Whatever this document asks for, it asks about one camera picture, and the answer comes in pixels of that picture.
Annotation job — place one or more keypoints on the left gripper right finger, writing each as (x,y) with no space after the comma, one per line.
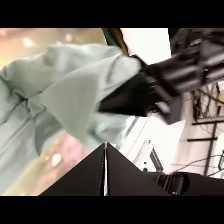
(130,181)

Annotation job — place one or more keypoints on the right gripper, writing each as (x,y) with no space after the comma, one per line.
(166,100)

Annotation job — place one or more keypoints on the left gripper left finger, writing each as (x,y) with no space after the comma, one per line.
(83,180)

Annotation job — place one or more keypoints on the pale green shirt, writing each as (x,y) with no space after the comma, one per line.
(66,93)

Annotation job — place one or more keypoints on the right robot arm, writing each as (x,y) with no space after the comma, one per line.
(200,63)

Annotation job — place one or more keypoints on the silver frame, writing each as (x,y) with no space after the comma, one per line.
(146,153)

